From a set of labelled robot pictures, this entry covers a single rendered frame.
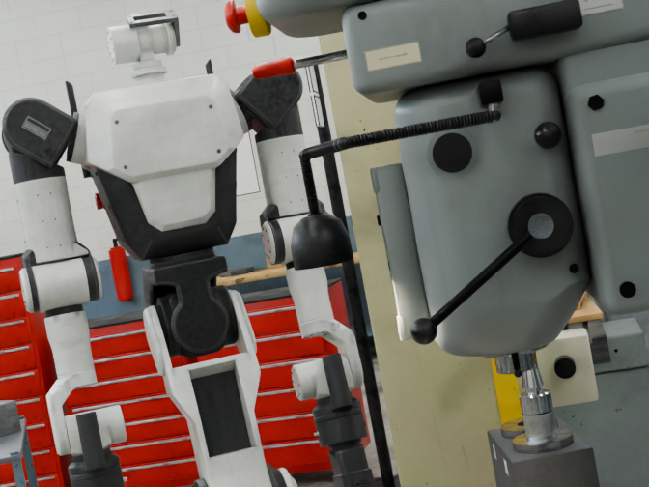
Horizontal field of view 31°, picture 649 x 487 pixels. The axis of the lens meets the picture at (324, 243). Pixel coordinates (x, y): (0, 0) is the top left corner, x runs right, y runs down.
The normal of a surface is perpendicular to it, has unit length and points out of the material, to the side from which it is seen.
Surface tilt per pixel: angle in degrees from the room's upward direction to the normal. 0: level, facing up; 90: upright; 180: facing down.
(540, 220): 90
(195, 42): 90
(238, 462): 80
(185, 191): 90
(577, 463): 90
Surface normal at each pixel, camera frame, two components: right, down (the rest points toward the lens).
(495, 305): -0.05, 0.38
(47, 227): 0.30, -0.04
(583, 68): -0.11, 0.07
